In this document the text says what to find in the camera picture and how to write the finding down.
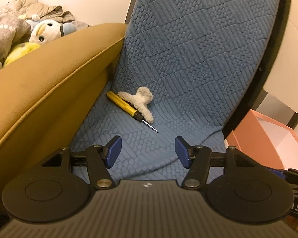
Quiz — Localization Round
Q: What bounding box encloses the pink cardboard box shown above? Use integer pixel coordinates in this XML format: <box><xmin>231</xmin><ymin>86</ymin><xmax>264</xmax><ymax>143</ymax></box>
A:
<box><xmin>226</xmin><ymin>109</ymin><xmax>298</xmax><ymax>172</ymax></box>

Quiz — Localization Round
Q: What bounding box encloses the yellow plush toy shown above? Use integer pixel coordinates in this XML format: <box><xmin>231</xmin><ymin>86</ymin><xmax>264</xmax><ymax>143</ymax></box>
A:
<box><xmin>3</xmin><ymin>42</ymin><xmax>42</xmax><ymax>68</ymax></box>

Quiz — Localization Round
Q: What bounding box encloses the grey quilted jacket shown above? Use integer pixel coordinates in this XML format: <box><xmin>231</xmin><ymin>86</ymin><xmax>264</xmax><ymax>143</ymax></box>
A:
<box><xmin>0</xmin><ymin>0</ymin><xmax>90</xmax><ymax>30</ymax></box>

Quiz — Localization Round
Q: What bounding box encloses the penguin plush toy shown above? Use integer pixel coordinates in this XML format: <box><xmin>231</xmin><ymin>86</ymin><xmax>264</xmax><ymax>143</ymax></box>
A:
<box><xmin>28</xmin><ymin>14</ymin><xmax>78</xmax><ymax>45</ymax></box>

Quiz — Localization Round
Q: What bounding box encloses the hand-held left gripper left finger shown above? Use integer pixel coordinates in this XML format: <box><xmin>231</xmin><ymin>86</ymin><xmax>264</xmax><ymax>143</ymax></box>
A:
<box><xmin>41</xmin><ymin>136</ymin><xmax>122</xmax><ymax>191</ymax></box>

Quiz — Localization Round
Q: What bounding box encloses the yellow screwdriver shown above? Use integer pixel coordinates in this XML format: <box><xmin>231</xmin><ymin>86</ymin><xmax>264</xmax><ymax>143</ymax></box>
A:
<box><xmin>106</xmin><ymin>91</ymin><xmax>160</xmax><ymax>133</ymax></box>

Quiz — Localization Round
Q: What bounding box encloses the white fluffy hair claw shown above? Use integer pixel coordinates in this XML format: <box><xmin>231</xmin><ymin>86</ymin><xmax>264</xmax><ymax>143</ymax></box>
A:
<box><xmin>117</xmin><ymin>86</ymin><xmax>155</xmax><ymax>125</ymax></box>

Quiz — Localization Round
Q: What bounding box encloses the grey dotted bedding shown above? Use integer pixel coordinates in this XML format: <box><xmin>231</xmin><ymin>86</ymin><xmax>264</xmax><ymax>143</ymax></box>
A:
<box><xmin>0</xmin><ymin>12</ymin><xmax>31</xmax><ymax>76</ymax></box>

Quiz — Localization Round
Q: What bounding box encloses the blue textured chair cover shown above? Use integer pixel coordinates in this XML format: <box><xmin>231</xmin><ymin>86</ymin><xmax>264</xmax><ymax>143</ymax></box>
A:
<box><xmin>65</xmin><ymin>0</ymin><xmax>286</xmax><ymax>182</ymax></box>

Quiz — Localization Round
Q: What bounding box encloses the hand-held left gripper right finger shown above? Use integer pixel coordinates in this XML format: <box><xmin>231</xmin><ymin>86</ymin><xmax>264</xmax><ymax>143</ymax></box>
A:
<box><xmin>175</xmin><ymin>136</ymin><xmax>256</xmax><ymax>190</ymax></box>

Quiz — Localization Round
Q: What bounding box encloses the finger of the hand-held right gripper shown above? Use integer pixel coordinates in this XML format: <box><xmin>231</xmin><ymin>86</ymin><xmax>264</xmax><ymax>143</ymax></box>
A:
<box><xmin>271</xmin><ymin>168</ymin><xmax>298</xmax><ymax>186</ymax></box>

